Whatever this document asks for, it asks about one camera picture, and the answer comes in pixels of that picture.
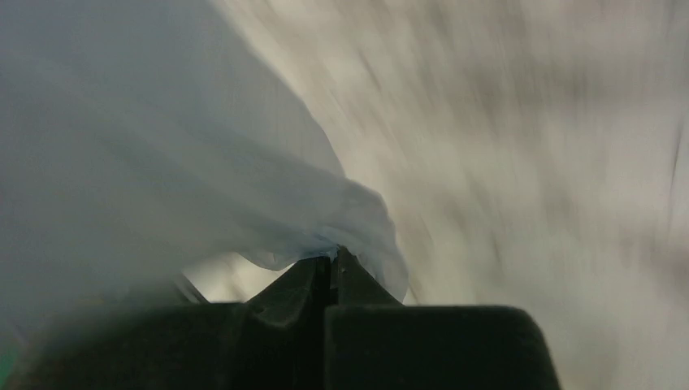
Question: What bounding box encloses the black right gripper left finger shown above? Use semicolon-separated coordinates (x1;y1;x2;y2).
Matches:
5;258;331;389

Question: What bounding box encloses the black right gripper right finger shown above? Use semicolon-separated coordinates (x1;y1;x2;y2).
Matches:
323;249;561;389

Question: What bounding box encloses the light blue trash bag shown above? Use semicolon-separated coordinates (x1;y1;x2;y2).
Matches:
1;1;408;345

